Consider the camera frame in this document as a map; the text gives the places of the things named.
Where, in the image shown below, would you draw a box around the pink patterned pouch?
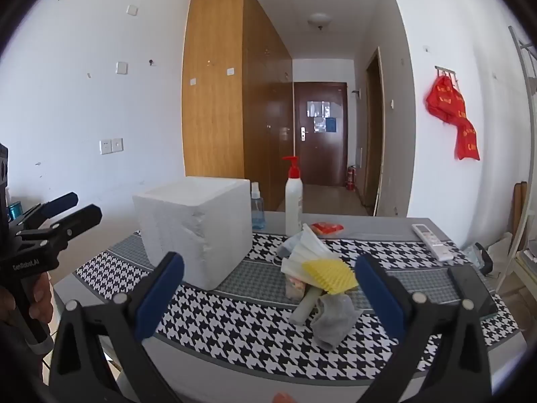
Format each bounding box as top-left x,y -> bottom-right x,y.
285,275 -> 315,301

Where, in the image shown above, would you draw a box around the dark brown entrance door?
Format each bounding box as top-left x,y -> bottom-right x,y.
294,82 -> 349,186

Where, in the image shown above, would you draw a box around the houndstooth tablecloth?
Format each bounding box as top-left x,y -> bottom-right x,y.
73,229 -> 525,380

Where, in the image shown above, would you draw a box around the wooden wardrobe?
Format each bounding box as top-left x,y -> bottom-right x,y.
182,0 -> 294,213

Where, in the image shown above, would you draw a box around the white lotion pump bottle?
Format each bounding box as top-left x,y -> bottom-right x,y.
282,156 -> 303,237

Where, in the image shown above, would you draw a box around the translucent plastic bottle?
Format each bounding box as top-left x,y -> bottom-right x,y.
292,287 -> 324,325

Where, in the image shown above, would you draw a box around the small blue spray bottle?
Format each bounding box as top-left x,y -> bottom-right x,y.
250,182 -> 266,231

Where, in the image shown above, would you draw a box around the grey sock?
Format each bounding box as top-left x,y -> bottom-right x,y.
310,293 -> 363,350

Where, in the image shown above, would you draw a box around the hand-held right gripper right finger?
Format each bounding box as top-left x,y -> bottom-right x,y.
354,254 -> 493,403

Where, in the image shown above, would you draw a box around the white face mask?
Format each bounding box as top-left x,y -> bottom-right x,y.
280,223 -> 336,281

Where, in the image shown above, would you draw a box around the person's left hand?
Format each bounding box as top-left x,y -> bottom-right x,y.
26,278 -> 55,325

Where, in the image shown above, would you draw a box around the wooden interior door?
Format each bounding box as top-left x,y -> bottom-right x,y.
363,47 -> 386,218

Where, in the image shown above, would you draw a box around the white remote control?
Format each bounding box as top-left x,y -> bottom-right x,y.
411,223 -> 454,261

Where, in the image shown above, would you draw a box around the black strap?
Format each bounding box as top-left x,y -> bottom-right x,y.
473,242 -> 495,277

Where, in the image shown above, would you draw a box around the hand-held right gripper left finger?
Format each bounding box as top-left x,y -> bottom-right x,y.
47,251 -> 185,403

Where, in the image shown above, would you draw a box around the black smartphone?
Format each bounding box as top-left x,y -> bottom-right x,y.
447,264 -> 500,317

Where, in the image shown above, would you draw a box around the white foam box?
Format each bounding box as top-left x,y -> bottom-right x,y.
132,176 -> 253,291

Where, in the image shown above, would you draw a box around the red plastic bag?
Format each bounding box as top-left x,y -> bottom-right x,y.
455,113 -> 481,161
425,73 -> 466,123

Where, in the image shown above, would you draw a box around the ceiling lamp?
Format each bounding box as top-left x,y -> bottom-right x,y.
307,13 -> 332,31

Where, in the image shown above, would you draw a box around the red snack packet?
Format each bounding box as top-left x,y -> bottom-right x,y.
309,221 -> 345,238

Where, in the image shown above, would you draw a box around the wooden boards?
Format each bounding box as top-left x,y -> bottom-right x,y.
512,181 -> 528,236

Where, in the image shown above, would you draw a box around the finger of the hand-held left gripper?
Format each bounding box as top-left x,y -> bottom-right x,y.
10,192 -> 80,231
19,204 -> 103,253

